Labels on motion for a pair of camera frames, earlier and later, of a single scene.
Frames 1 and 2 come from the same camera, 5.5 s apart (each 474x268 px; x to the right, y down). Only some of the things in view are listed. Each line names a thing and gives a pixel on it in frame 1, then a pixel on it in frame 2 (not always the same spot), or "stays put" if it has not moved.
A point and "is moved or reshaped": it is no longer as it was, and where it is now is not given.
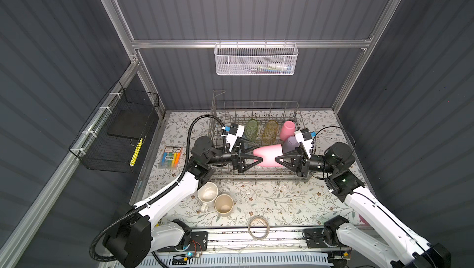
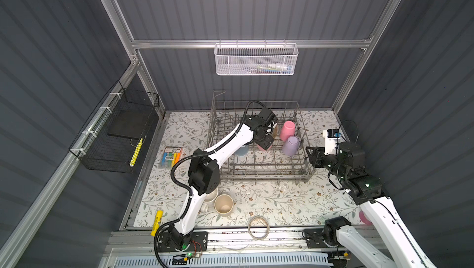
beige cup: (223, 204) stays put
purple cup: (289, 144) stays put
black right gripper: (297, 157) to (316, 150)
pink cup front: (287, 129) stays put
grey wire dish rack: (270, 128) stays put
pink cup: (269, 154) is moved or reshaped
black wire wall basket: (110, 141) stays put
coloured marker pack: (171, 157) stays put
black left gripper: (238, 164) to (268, 141)
